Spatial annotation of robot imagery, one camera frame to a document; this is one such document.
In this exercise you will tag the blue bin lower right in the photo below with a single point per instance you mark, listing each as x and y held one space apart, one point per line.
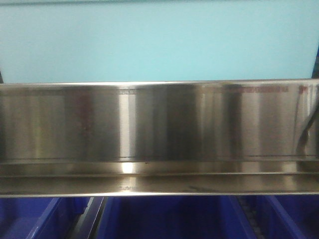
291 217

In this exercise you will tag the blue bin lower middle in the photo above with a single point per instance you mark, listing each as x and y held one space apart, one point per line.
174 217

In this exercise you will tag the blue bin lower left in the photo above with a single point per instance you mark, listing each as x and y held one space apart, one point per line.
39 218

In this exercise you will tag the grey roller track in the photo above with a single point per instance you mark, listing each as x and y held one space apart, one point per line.
255 210

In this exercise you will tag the stainless steel shelf beam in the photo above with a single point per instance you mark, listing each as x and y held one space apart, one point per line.
236 137

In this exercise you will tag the light blue plastic bin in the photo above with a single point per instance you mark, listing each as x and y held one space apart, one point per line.
51 41

